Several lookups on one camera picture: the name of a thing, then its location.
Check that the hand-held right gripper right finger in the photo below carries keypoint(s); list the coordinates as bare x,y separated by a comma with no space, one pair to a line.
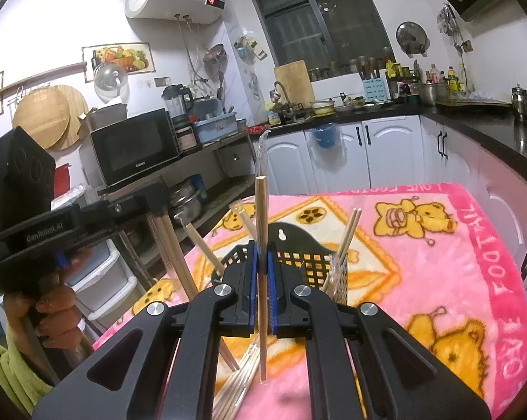
271,280

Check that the pink printed blanket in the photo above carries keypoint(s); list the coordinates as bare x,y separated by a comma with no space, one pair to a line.
421,271

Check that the hanging plastic organizer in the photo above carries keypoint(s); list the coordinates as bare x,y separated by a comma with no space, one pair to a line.
250,49

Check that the hanging small kitchen tools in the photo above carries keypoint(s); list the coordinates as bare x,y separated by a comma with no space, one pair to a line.
448,19

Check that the steel pot lid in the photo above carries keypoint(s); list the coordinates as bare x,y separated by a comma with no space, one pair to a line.
412,37

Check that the round bamboo board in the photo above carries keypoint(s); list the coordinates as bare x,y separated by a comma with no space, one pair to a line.
38,116

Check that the plastic drawer unit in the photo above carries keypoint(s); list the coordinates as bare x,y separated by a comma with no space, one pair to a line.
106,284

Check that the row of spice jars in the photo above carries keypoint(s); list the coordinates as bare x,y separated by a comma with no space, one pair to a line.
333,71

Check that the glass dome lid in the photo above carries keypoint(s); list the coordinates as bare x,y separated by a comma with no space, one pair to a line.
110,79

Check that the wooden cutting board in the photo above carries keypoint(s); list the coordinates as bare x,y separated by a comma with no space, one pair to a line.
294,81

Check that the red packet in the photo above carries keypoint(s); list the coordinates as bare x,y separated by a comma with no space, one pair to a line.
258,130

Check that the dark window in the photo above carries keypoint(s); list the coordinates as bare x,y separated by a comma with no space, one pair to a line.
289,30

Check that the round wooden board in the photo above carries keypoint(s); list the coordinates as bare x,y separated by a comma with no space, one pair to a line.
77,109

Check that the blue plastic dish tub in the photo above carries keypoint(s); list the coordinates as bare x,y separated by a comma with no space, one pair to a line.
215,129

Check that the metal storage shelf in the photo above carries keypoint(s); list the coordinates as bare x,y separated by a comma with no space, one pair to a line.
211,151

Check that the wooden rolling pin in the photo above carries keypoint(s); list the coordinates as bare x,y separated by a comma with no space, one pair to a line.
49,74

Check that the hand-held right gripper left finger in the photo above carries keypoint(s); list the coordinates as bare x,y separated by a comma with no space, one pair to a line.
254,280

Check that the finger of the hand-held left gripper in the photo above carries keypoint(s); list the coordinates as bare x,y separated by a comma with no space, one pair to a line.
156,199

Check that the black microwave oven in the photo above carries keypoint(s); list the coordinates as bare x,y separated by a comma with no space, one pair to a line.
132,148

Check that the wooden chopstick pair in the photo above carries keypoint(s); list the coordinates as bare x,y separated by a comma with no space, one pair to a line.
261,210
174,258

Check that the bunch of chopsticks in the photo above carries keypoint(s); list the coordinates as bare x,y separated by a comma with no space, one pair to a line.
204,249

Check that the red plastic basin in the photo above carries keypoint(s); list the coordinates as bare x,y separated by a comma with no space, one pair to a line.
61,179

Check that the blue knife block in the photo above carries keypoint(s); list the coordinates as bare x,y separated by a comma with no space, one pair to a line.
375,89

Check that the sink faucet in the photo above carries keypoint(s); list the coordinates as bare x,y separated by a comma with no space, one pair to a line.
281,84

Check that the ceramic bowl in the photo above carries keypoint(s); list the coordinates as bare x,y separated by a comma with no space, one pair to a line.
322,107

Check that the yellow oil bottle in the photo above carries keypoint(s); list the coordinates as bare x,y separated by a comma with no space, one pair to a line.
453,82

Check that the blender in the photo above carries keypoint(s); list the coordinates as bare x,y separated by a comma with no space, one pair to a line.
176,103

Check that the steel mixing pot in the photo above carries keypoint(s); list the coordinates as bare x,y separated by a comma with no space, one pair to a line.
432,94

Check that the steel kettle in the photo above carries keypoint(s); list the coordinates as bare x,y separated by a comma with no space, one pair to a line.
519,100

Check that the person's left hand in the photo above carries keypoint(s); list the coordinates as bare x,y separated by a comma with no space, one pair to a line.
55,310

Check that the steel stockpot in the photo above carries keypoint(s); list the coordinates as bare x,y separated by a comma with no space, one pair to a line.
187,203

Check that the white kitchen cabinet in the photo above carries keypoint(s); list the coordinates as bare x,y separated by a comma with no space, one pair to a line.
390,148

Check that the dark green utensil holder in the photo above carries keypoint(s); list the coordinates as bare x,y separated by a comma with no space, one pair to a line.
298,245

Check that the wall socket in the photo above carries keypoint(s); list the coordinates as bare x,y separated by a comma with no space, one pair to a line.
161,82
466,46

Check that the black kitchen countertop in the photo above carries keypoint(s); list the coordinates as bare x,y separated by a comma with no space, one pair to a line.
486,127

